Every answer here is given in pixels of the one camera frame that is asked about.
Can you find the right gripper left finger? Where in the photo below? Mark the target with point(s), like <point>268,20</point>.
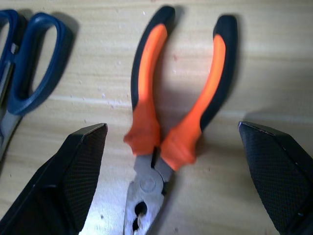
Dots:
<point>56,186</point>

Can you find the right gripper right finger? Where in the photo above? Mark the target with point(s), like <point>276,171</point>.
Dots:
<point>281,176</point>

